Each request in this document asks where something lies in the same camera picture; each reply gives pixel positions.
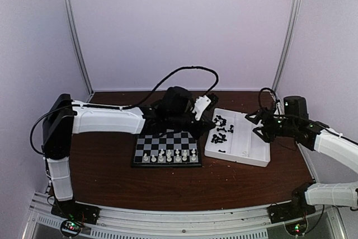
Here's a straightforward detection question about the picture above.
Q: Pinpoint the white plastic tray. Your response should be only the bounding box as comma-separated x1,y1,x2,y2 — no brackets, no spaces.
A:
204,108,271,167

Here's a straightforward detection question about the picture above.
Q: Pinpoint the right aluminium frame post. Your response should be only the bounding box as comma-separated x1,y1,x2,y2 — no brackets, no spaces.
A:
272,0,302,92

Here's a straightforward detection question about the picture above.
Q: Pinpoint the black cable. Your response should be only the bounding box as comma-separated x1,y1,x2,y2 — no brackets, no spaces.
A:
72,65,219,110
258,87,280,111

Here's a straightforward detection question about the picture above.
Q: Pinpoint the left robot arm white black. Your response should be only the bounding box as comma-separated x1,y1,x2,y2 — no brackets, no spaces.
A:
37,92,218,219

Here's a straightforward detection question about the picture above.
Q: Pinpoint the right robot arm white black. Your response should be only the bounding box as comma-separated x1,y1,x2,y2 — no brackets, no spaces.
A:
245,109,357,218

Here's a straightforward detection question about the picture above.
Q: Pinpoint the left black cable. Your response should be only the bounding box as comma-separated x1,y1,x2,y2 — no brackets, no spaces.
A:
72,65,219,110

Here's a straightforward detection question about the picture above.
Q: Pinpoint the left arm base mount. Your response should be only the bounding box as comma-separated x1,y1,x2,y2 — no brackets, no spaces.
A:
51,195,100,224

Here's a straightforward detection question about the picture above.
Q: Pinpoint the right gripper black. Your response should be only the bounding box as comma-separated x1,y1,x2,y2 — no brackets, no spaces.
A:
245,107,297,143

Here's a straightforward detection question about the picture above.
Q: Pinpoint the black chess pieces lower cluster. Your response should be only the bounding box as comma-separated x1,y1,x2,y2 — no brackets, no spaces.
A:
211,133,227,143

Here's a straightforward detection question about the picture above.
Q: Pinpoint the black chess pieces upper cluster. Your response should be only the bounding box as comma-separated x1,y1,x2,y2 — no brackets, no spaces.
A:
213,115,234,133

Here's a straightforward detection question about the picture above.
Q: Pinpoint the right controller board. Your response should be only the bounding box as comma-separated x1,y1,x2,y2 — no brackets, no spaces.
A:
285,221,308,236

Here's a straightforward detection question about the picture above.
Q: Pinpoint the black white chessboard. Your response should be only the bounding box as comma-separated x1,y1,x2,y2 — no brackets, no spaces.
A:
131,130,202,168

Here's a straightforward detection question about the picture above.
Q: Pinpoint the aluminium front rail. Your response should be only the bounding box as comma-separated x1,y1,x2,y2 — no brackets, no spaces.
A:
20,192,348,238

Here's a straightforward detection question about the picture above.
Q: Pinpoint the white chess queen piece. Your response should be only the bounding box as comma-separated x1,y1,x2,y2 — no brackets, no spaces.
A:
143,153,149,162

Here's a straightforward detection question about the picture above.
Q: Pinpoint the left controller board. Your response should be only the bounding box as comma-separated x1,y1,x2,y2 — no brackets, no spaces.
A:
60,220,83,237

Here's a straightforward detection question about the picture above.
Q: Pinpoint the white chess king piece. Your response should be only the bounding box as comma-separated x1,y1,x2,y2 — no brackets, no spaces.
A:
166,153,172,163

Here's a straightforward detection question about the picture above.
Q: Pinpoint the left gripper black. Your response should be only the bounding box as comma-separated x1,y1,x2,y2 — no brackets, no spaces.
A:
168,107,216,140

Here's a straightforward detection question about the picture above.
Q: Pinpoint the controller board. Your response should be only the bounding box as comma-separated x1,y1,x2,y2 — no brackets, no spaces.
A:
60,220,83,237
285,221,308,236

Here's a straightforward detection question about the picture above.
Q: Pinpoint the left aluminium frame post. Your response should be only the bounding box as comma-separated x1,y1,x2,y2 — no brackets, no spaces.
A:
64,0,94,95

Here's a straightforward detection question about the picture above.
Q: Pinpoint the aluminium frame post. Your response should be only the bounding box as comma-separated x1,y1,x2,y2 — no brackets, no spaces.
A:
272,0,302,92
64,0,94,95

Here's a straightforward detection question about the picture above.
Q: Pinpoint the right black cable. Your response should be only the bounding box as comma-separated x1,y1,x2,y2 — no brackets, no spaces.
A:
258,87,280,111

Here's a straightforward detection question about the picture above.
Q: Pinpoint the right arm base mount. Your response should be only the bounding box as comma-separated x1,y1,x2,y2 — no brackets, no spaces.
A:
267,182,315,224

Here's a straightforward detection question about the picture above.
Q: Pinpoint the black chess pieces cluster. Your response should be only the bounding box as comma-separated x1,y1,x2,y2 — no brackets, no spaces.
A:
211,133,227,143
213,115,234,133

